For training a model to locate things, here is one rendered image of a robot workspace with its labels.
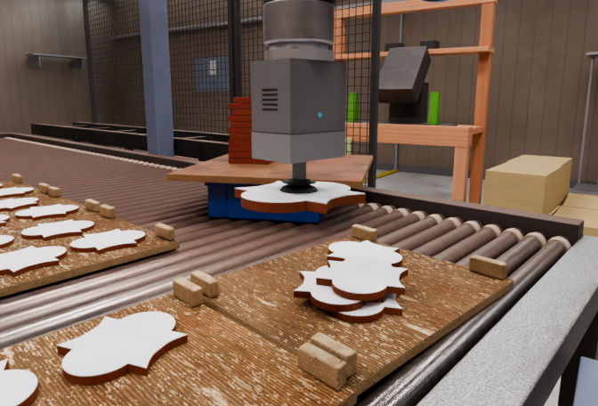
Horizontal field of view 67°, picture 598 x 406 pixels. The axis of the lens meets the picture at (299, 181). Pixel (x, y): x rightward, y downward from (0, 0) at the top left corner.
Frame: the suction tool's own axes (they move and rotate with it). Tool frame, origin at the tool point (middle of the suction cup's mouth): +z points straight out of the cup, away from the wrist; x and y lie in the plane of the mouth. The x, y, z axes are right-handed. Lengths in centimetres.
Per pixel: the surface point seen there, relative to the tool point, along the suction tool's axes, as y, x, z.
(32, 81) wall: -253, -1128, -49
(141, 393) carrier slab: 17.5, -4.9, 18.3
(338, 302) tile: -9.0, -1.7, 16.0
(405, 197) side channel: -77, -35, 17
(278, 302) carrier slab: -6.3, -11.1, 18.3
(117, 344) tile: 16.3, -13.9, 17.1
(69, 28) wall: -348, -1147, -173
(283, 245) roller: -28.5, -34.7, 20.3
